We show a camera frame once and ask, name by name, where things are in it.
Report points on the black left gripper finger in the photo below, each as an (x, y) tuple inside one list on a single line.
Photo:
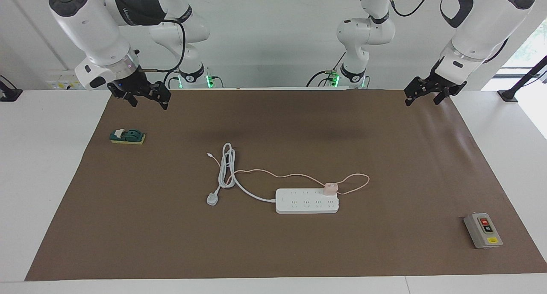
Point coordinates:
[(409, 101), (439, 99)]

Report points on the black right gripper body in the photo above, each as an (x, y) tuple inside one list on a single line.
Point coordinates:
[(136, 83)]

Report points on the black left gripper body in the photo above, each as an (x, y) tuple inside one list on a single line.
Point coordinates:
[(436, 84)]

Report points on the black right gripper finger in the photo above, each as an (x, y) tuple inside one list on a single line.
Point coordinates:
[(131, 101), (164, 99)]

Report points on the pink charger adapter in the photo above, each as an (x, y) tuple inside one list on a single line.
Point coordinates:
[(330, 189)]

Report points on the white power strip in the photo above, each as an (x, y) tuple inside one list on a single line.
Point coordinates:
[(307, 202)]

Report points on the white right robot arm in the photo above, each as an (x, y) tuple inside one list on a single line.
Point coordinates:
[(89, 24)]

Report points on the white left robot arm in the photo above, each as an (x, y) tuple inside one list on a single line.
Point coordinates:
[(474, 33)]

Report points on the black stand with clamp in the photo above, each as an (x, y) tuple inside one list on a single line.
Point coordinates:
[(508, 95)]

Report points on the black table clamp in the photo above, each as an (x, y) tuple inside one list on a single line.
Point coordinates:
[(9, 94)]

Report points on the brown table mat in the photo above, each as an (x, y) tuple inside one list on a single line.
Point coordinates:
[(273, 251)]

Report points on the green knife switch yellow base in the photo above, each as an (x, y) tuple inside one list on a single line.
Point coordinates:
[(128, 136)]

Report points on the white wall socket box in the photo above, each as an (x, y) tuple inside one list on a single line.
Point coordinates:
[(60, 84)]

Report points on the grey push-button switch box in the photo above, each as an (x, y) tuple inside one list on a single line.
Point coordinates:
[(483, 232)]

